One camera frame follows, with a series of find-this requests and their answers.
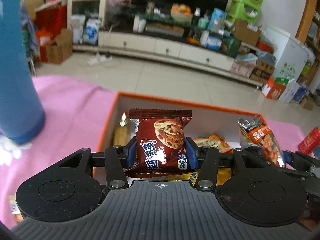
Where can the white blue sack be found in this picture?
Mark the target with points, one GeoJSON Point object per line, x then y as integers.
{"type": "Point", "coordinates": [93, 31]}

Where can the pink floral tablecloth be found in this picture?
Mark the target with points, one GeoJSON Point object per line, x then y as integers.
{"type": "Point", "coordinates": [62, 117]}

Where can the orange patterned snack packet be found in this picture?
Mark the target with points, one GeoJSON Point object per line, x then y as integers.
{"type": "Point", "coordinates": [212, 142]}

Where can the red soda can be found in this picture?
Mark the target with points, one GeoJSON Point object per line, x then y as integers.
{"type": "Point", "coordinates": [310, 142]}

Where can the green plastic rack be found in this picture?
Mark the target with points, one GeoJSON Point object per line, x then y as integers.
{"type": "Point", "coordinates": [246, 2]}

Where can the white biscuit packet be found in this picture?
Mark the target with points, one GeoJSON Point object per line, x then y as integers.
{"type": "Point", "coordinates": [15, 210]}

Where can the white jars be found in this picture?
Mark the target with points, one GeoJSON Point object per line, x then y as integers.
{"type": "Point", "coordinates": [139, 23]}

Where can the wooden shelf unit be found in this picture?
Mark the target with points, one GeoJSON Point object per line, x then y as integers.
{"type": "Point", "coordinates": [310, 30]}

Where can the red yellow biscuit packet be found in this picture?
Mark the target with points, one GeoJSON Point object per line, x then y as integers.
{"type": "Point", "coordinates": [121, 135]}

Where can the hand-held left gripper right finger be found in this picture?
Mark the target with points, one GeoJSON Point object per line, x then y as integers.
{"type": "Point", "coordinates": [191, 155]}

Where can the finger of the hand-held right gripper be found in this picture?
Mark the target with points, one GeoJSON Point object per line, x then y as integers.
{"type": "Point", "coordinates": [295, 171]}
{"type": "Point", "coordinates": [302, 158]}

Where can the orange gift carton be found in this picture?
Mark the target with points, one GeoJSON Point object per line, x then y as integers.
{"type": "Point", "coordinates": [272, 90]}

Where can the bowl of oranges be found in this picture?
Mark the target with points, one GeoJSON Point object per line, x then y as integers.
{"type": "Point", "coordinates": [181, 13]}

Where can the white blue carton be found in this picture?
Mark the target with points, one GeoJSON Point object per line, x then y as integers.
{"type": "Point", "coordinates": [290, 92]}

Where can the tall blue white packet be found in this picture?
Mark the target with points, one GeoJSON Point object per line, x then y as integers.
{"type": "Point", "coordinates": [217, 18]}

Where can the white power strip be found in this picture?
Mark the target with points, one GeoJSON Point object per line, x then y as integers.
{"type": "Point", "coordinates": [98, 60]}

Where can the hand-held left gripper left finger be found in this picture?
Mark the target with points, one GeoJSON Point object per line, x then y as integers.
{"type": "Point", "coordinates": [131, 155]}

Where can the blue white tissue box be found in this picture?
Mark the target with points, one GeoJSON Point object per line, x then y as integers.
{"type": "Point", "coordinates": [213, 42]}

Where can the orange clear snack packet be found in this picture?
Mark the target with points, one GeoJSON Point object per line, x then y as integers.
{"type": "Point", "coordinates": [262, 137]}

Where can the large brown cardboard box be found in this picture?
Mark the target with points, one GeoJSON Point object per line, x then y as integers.
{"type": "Point", "coordinates": [246, 33]}

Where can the orange cardboard box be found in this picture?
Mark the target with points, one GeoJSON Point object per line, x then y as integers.
{"type": "Point", "coordinates": [212, 118]}

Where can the white television stand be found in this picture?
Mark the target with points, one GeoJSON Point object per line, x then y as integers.
{"type": "Point", "coordinates": [175, 48]}

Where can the pink white carton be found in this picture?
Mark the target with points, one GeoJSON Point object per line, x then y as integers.
{"type": "Point", "coordinates": [243, 66]}

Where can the brown printed carton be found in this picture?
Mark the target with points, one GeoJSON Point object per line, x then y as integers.
{"type": "Point", "coordinates": [262, 71]}

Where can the white chest freezer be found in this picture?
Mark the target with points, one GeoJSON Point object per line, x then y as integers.
{"type": "Point", "coordinates": [287, 55]}

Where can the brown cookie packet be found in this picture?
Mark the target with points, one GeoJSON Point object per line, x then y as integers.
{"type": "Point", "coordinates": [160, 142]}

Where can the blue thermos flask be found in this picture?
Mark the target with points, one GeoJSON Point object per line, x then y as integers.
{"type": "Point", "coordinates": [17, 67]}

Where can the open small cardboard box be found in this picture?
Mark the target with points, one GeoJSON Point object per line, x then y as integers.
{"type": "Point", "coordinates": [60, 48]}

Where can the red gift bag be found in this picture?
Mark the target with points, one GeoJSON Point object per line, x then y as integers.
{"type": "Point", "coordinates": [50, 20]}

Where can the white glass door cabinet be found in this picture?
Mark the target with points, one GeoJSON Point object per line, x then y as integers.
{"type": "Point", "coordinates": [86, 12]}

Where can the dark green box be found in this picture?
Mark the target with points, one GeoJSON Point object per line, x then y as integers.
{"type": "Point", "coordinates": [231, 47]}

